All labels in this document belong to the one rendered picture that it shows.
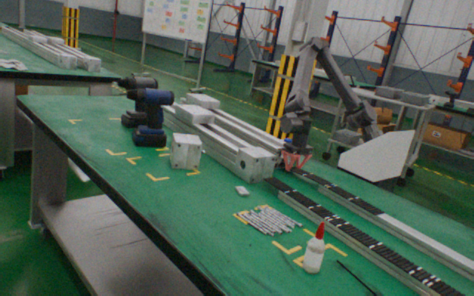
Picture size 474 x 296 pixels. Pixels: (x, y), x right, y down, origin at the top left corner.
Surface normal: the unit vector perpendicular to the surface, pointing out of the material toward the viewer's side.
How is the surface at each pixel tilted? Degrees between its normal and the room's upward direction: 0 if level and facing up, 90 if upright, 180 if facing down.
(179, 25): 86
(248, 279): 0
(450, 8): 90
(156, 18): 90
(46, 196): 90
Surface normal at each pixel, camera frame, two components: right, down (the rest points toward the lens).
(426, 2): -0.73, 0.07
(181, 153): 0.24, 0.31
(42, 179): 0.66, 0.32
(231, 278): 0.18, -0.94
